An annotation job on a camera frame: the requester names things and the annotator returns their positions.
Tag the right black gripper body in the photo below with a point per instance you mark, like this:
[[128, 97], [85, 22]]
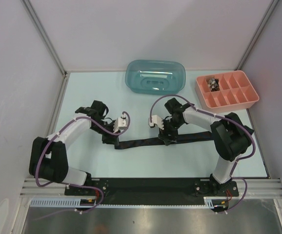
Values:
[[171, 127]]

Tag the dark striped necktie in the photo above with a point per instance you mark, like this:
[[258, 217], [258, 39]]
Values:
[[156, 141]]

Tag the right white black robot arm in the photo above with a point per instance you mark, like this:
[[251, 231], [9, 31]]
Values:
[[230, 136]]

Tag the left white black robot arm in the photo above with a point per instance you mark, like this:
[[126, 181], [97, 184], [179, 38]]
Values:
[[49, 154]]

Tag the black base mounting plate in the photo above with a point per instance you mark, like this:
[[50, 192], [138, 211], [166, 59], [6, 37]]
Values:
[[162, 191]]

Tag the teal transparent plastic tub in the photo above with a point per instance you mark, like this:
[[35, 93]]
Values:
[[155, 77]]

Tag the rolled tie in tray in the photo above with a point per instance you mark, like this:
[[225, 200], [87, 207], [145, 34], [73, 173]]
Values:
[[213, 84]]

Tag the pink compartment organizer tray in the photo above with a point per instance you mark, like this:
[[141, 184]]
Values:
[[236, 92]]

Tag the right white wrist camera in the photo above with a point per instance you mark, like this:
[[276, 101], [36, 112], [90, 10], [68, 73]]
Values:
[[156, 121]]

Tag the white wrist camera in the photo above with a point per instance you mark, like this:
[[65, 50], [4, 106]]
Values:
[[156, 121], [120, 123]]

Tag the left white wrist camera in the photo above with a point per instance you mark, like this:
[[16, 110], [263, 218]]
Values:
[[120, 123]]

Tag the white slotted cable duct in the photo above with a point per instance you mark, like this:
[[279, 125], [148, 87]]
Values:
[[89, 203]]

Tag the aluminium extrusion rail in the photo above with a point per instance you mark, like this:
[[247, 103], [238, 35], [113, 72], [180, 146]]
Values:
[[256, 189]]

